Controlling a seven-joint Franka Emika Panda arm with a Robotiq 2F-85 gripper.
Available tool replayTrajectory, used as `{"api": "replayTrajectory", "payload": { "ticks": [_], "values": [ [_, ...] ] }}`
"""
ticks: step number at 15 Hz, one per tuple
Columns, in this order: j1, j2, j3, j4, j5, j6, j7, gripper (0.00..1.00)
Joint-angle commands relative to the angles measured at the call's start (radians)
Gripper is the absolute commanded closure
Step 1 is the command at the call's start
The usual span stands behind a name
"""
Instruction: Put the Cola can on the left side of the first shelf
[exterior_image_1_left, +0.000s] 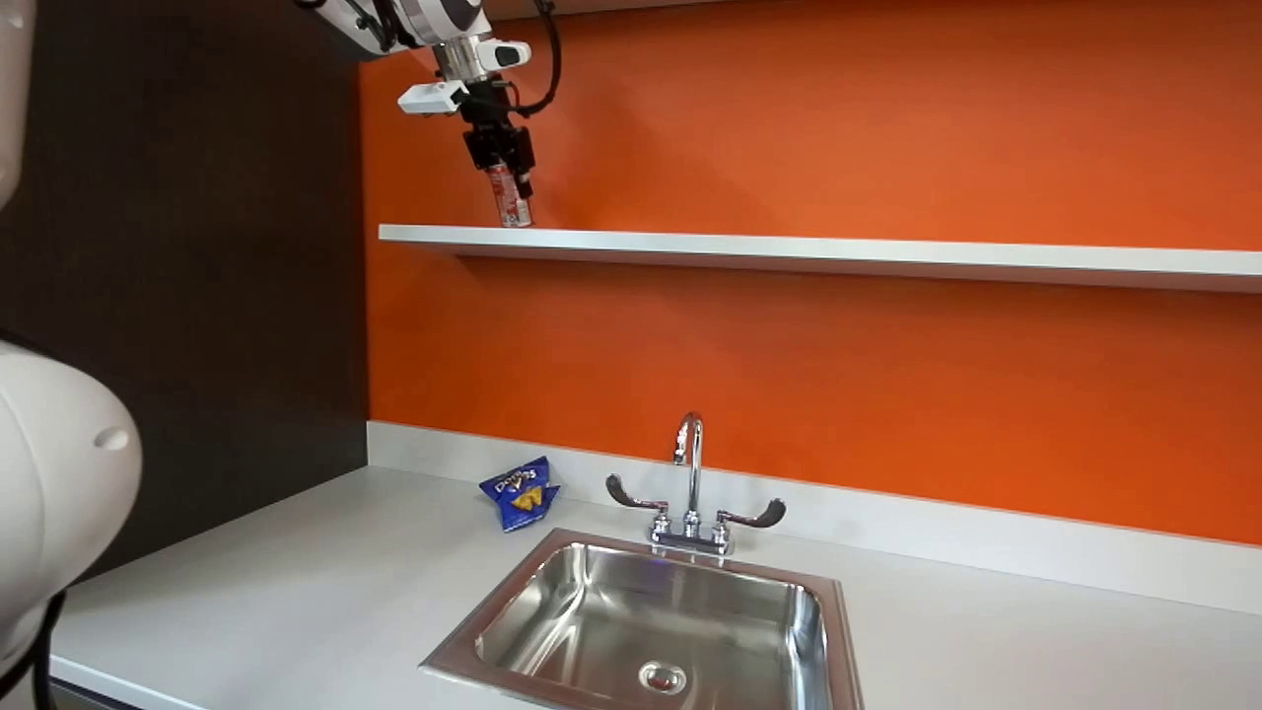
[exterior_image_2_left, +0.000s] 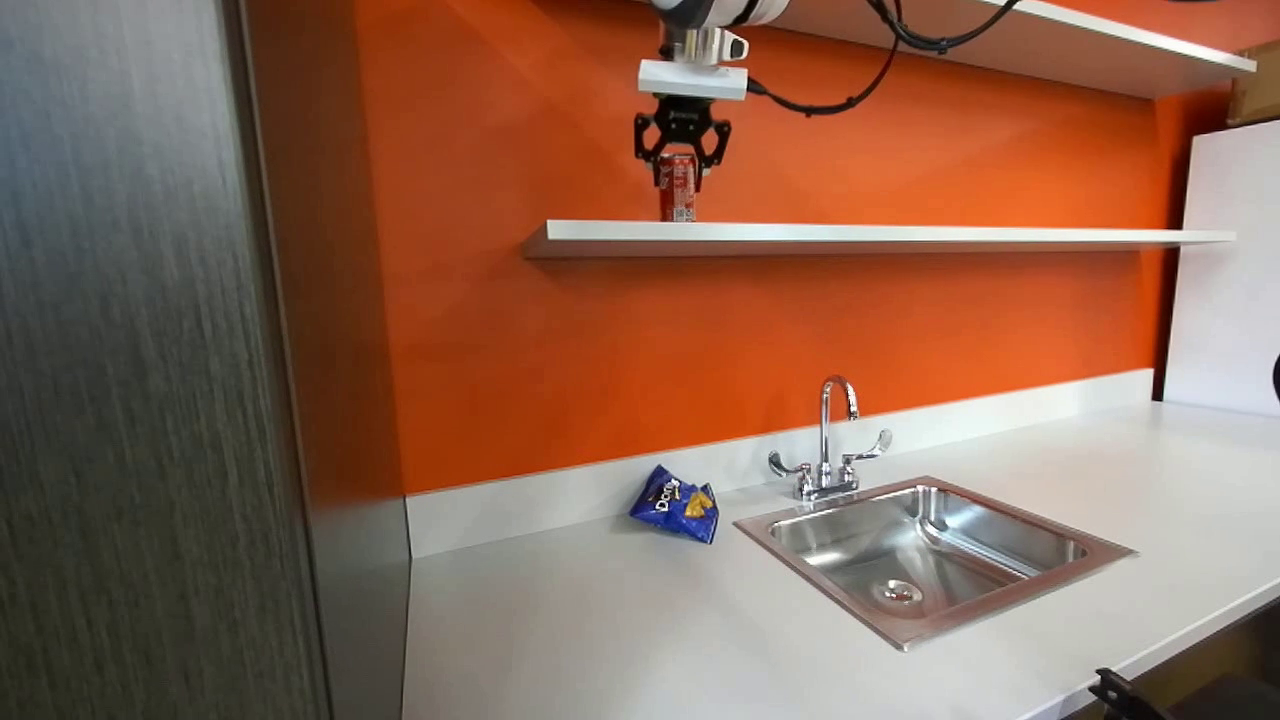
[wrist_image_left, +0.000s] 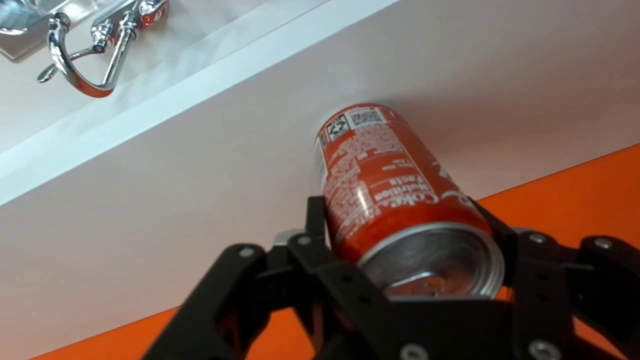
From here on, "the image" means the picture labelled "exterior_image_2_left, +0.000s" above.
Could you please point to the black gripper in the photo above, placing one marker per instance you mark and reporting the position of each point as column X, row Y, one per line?
column 682, row 126

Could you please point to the red cola can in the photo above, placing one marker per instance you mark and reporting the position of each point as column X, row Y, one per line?
column 677, row 192

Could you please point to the chrome faucet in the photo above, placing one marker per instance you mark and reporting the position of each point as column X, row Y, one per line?
column 829, row 463

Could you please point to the blue chips bag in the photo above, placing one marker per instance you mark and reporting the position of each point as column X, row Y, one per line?
column 674, row 505

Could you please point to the white backsplash strip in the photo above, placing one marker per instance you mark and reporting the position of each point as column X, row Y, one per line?
column 560, row 503

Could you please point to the stainless steel sink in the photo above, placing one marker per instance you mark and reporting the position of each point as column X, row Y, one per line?
column 933, row 560

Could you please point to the white appliance panel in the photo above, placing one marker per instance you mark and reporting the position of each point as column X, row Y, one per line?
column 1227, row 265

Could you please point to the dark wood cabinet panel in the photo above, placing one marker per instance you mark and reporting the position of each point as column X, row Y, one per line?
column 135, row 373

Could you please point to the small black clamp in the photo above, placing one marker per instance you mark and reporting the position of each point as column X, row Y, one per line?
column 1116, row 693

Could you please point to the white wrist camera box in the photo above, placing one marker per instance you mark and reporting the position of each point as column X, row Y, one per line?
column 692, row 81

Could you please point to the high white wall shelf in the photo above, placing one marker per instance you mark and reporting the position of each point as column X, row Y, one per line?
column 1067, row 47

